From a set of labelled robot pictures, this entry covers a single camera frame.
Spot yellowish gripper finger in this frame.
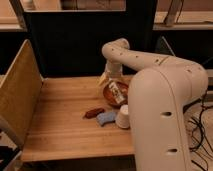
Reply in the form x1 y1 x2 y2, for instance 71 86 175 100
98 72 109 86

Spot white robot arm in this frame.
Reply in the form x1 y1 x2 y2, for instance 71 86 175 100
102 38 208 171

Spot snack packet in bowl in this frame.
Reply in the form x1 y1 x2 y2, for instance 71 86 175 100
109 81 125 104

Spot dark red chip bag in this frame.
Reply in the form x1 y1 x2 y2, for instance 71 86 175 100
84 108 105 119

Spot blue sponge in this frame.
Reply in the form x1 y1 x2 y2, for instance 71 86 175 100
96 111 116 126

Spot white paper cup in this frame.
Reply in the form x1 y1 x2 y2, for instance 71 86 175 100
115 105 130 129

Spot black back panel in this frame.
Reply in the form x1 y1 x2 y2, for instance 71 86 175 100
24 0 157 77

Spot dark right side panel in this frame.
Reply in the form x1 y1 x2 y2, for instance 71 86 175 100
155 36 175 56

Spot wooden left side panel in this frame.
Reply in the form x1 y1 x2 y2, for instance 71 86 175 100
0 39 42 149

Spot black floor cables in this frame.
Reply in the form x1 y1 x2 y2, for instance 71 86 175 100
183 94 213 171

